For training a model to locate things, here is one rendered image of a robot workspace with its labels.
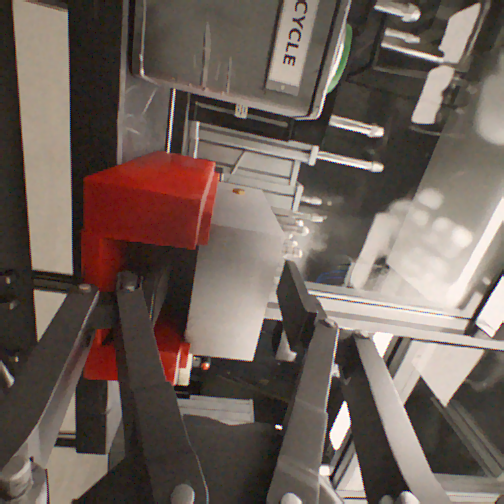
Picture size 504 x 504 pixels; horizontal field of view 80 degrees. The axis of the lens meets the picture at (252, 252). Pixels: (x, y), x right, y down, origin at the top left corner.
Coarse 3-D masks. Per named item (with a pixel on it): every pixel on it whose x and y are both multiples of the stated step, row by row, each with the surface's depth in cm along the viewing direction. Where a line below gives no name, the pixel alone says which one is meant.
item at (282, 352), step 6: (276, 324) 71; (282, 324) 66; (276, 330) 71; (282, 330) 71; (276, 336) 72; (282, 336) 65; (276, 342) 72; (282, 342) 65; (276, 348) 70; (282, 348) 66; (288, 348) 66; (276, 354) 67; (282, 354) 67; (288, 354) 67; (294, 354) 67; (288, 360) 68
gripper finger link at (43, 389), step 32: (96, 288) 14; (64, 320) 12; (32, 352) 10; (64, 352) 10; (32, 384) 9; (64, 384) 10; (0, 416) 8; (32, 416) 8; (64, 416) 11; (0, 448) 7; (32, 448) 8
